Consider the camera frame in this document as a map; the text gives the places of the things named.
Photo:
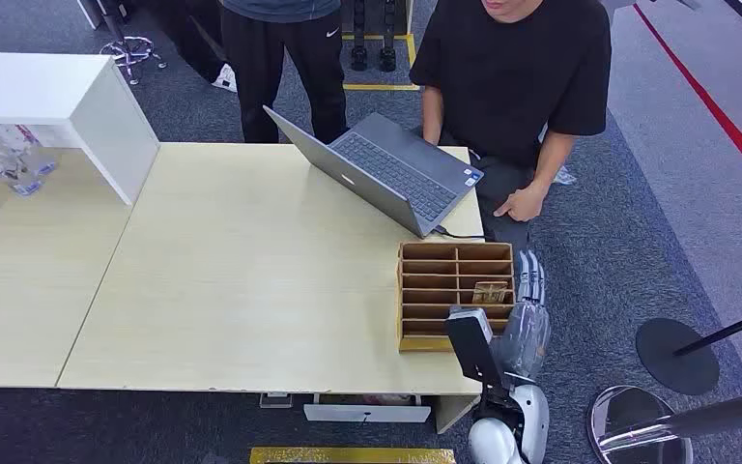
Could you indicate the standing person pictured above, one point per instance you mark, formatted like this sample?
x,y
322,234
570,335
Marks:
x,y
281,64

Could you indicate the white under-desk tray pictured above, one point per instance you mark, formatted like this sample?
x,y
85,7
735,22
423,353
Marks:
x,y
364,414

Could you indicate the person's right forearm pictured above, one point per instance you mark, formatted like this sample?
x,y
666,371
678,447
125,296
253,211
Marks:
x,y
432,118

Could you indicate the wooden card organizer box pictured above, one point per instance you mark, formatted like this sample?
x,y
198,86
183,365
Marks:
x,y
422,344

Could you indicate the person's left forearm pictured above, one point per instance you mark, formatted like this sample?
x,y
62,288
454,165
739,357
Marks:
x,y
553,160

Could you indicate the office chair base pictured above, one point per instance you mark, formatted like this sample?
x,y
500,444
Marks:
x,y
129,50

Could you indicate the black stanchion post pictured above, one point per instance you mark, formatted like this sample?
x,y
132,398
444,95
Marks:
x,y
672,358

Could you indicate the white desk shelf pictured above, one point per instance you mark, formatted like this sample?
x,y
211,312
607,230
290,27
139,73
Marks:
x,y
25,86

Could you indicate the grey laptop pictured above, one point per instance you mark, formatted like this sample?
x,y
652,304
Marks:
x,y
403,173

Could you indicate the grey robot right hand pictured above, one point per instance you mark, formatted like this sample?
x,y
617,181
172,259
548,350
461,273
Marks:
x,y
523,336

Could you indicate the brown patterned card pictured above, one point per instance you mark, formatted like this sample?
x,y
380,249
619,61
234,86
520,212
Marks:
x,y
489,294

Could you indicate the black legged robot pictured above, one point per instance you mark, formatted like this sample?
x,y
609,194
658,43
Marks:
x,y
359,58

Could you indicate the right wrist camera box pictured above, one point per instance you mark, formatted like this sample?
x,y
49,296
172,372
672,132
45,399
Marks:
x,y
470,349

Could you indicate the under-desk metal bracket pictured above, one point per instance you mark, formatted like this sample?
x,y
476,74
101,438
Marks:
x,y
276,401

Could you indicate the person's left hand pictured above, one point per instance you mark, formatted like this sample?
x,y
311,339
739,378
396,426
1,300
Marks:
x,y
524,203

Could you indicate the white shoe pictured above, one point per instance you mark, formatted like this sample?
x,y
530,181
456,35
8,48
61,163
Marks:
x,y
225,78

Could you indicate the seated person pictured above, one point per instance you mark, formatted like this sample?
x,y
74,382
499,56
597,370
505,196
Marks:
x,y
512,77

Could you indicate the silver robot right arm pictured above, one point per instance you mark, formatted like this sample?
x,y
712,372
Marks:
x,y
531,413

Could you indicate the chrome stanchion post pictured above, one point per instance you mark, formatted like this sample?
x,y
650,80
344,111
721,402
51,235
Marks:
x,y
627,413

